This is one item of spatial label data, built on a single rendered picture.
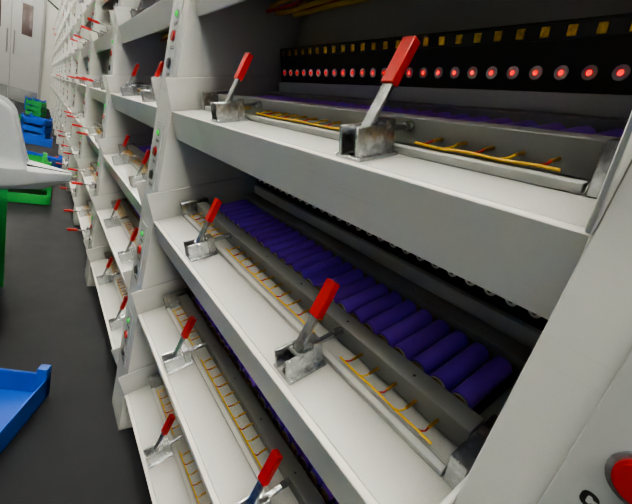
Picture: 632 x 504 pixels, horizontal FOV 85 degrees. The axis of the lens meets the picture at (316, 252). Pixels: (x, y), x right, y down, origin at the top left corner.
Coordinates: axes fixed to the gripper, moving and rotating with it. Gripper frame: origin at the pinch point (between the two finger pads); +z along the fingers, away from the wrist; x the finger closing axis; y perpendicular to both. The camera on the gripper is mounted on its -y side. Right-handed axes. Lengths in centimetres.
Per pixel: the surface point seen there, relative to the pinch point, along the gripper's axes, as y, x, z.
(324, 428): -10.5, -20.7, 17.2
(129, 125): 1, 100, 22
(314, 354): -8.0, -15.2, 19.3
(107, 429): -59, 31, 16
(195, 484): -46, 3, 23
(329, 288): -1.7, -14.6, 18.9
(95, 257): -47, 100, 19
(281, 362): -9.7, -13.6, 17.3
